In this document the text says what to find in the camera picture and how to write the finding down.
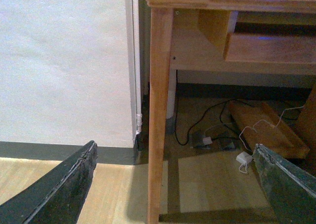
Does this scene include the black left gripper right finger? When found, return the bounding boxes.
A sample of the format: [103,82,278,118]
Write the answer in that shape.
[253,144,316,224]

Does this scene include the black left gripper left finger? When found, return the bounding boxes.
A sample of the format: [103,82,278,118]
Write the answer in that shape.
[0,141,97,224]

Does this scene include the wooden keyboard drawer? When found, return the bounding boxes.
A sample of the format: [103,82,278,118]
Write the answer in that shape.
[224,33,316,64]

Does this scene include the white power adapter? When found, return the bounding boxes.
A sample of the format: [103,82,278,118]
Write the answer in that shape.
[236,151,253,166]

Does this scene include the wooden board under desk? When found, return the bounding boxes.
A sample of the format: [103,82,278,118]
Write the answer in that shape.
[229,102,310,159]

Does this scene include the power strip on floor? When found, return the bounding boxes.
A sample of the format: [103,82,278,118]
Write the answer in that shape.
[189,131,237,151]

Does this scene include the wooden desk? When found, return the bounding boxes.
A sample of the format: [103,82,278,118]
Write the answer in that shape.
[146,0,316,224]

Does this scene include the black cable on floor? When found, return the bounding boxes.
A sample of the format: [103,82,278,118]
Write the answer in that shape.
[174,99,255,146]

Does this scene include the white wall pipe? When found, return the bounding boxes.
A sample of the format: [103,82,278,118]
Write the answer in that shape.
[132,0,142,135]

